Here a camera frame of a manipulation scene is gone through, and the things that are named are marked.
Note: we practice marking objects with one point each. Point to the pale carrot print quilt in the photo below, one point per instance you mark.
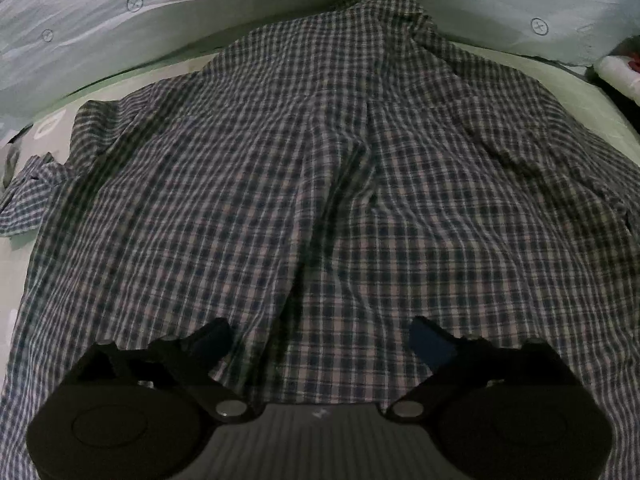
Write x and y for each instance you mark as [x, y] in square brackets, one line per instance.
[100, 35]

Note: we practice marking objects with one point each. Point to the white folded garment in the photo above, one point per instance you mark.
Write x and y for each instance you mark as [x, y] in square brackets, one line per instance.
[617, 72]

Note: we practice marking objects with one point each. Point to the red folded garment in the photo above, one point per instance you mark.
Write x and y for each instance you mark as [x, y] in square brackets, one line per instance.
[635, 63]

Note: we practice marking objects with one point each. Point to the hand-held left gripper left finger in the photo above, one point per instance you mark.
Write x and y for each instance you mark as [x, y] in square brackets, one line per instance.
[212, 341]

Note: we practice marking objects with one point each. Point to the blue white plaid shirt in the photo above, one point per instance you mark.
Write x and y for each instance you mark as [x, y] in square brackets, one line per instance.
[320, 185]

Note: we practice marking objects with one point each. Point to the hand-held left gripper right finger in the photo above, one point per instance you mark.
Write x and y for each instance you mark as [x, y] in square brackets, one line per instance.
[430, 346]

